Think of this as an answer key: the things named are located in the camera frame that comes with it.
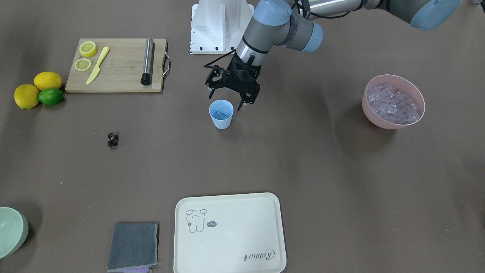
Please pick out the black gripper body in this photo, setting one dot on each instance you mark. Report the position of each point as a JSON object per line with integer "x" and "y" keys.
{"x": 233, "y": 67}

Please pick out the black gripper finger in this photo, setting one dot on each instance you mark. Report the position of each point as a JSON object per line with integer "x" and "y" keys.
{"x": 242, "y": 102}
{"x": 211, "y": 89}

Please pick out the clear ice cube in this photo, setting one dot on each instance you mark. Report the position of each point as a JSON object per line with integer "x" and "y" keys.
{"x": 218, "y": 115}

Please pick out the dark red cherries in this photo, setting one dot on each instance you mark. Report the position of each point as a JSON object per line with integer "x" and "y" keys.
{"x": 113, "y": 139}

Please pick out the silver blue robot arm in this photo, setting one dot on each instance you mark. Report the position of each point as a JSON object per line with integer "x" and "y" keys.
{"x": 289, "y": 24}

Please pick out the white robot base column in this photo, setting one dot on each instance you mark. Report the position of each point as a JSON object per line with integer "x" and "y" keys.
{"x": 217, "y": 26}

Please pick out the light blue plastic cup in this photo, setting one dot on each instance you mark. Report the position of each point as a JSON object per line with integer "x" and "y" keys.
{"x": 223, "y": 106}

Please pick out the pink bowl of ice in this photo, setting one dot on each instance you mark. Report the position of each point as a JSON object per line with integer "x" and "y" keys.
{"x": 392, "y": 102}

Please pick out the steel cylinder black tip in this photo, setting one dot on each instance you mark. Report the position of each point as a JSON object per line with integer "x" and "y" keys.
{"x": 146, "y": 78}

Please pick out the wooden cutting board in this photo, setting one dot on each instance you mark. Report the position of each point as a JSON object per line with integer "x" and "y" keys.
{"x": 122, "y": 68}

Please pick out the yellow plastic knife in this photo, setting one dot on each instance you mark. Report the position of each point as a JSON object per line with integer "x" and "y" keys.
{"x": 96, "y": 69}

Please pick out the lemon half slice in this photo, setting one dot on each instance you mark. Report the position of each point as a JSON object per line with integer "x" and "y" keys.
{"x": 88, "y": 49}
{"x": 82, "y": 64}

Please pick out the cream rectangular tray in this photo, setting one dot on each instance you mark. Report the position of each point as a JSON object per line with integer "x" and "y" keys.
{"x": 237, "y": 233}

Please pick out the green lime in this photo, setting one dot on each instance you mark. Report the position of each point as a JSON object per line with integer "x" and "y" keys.
{"x": 51, "y": 96}

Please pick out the yellow lemon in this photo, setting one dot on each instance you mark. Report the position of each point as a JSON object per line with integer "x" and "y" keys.
{"x": 26, "y": 96}
{"x": 48, "y": 80}

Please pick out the grey folded cloth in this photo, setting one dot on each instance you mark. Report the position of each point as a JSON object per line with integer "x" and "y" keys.
{"x": 134, "y": 248}

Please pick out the mint green bowl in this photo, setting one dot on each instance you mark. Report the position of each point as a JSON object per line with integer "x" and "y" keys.
{"x": 14, "y": 229}

